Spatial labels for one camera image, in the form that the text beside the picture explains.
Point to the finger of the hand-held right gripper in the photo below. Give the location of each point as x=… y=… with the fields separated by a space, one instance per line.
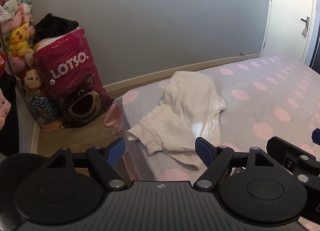
x=287 y=148
x=316 y=136

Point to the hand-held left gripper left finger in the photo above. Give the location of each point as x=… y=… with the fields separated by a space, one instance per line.
x=116 y=152

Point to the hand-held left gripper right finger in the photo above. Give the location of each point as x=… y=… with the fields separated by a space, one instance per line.
x=203 y=149

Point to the white shirt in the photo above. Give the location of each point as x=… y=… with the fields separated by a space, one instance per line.
x=185 y=101

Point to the grey pink-dotted bed sheet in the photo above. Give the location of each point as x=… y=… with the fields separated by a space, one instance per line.
x=262 y=90

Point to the wooden baseboard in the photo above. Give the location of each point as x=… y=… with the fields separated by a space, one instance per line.
x=175 y=69

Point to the pink bear-print bag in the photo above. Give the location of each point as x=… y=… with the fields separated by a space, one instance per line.
x=72 y=70

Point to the small hanging pouch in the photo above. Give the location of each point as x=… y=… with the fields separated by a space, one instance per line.
x=304 y=31

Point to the dark cloth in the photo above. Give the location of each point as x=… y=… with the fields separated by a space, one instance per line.
x=11 y=133

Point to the pink heart-print cloth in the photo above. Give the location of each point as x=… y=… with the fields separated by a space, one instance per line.
x=3 y=108

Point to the white door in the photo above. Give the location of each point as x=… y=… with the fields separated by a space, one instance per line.
x=287 y=8

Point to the black garment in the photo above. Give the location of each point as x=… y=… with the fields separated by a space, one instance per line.
x=55 y=27

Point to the red cloth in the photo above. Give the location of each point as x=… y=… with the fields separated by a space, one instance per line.
x=2 y=62

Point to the pile of plush toys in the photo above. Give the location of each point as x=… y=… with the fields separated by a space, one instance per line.
x=18 y=37

